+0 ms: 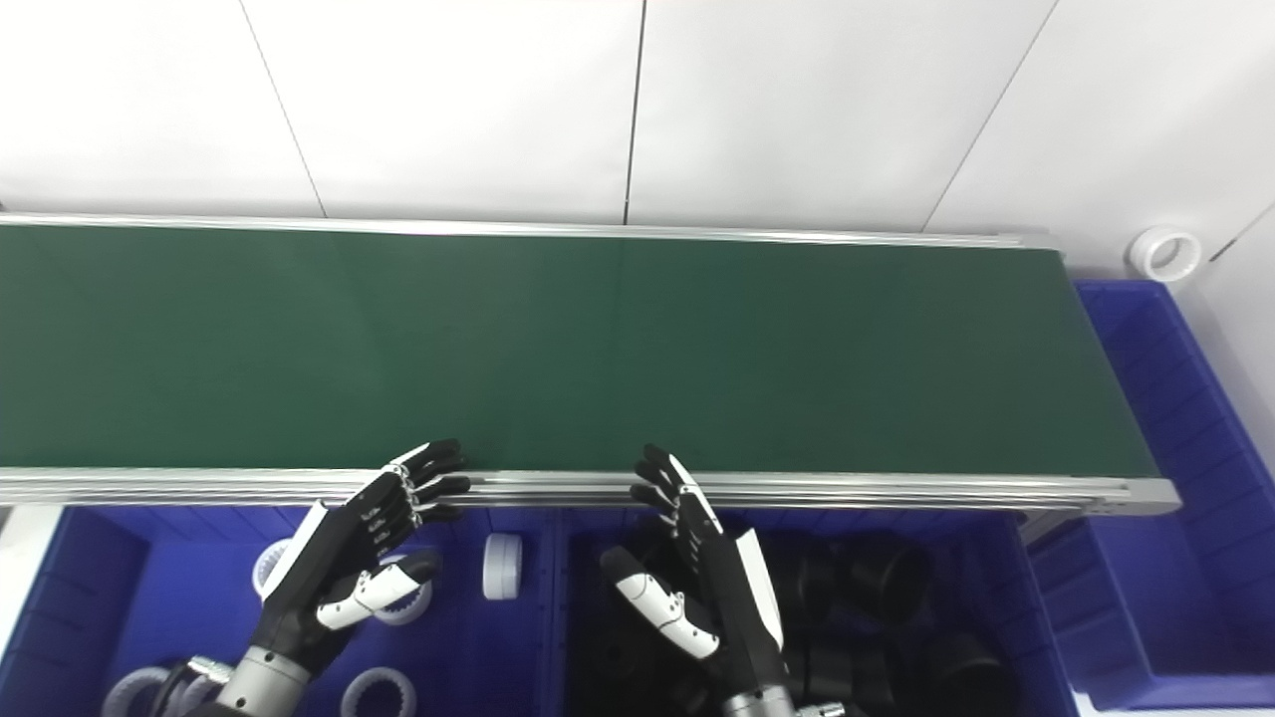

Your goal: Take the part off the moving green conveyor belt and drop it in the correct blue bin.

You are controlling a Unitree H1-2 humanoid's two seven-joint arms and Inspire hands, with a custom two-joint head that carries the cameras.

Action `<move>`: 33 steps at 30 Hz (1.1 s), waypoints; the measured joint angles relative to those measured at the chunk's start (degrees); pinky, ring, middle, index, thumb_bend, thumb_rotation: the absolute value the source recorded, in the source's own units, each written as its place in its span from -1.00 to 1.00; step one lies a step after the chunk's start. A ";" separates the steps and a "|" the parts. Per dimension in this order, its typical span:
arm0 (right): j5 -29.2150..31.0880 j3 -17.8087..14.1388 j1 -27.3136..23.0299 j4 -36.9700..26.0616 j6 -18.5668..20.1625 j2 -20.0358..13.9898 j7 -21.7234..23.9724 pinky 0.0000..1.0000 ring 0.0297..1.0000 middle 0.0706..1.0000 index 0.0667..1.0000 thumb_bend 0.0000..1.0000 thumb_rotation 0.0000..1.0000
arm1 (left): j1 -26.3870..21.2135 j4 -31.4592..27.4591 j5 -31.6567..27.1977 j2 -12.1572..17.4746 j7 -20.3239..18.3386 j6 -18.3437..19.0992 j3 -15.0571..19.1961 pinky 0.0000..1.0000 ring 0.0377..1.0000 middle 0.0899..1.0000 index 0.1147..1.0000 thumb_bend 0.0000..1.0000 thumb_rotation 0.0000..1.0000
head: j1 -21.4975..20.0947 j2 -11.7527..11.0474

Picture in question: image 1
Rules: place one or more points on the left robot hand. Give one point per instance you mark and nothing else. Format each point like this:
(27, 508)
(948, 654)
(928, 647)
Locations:
(339, 558)

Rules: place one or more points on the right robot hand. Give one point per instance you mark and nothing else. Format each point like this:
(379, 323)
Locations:
(727, 597)

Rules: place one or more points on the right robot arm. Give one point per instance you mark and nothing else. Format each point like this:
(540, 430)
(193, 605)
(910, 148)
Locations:
(757, 705)

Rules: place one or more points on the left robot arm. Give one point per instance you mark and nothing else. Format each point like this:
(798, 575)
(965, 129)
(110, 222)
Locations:
(259, 685)

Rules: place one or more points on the blue bin with white rings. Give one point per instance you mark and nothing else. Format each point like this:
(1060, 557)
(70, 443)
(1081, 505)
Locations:
(468, 657)

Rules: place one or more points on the green conveyor belt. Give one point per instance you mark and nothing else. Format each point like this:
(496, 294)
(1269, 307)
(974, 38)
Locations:
(598, 349)
(896, 491)

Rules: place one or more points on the blue bin with black parts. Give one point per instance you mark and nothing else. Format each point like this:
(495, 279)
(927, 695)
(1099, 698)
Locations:
(1041, 647)

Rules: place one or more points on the empty blue bin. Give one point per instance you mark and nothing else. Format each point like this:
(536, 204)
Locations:
(1195, 597)

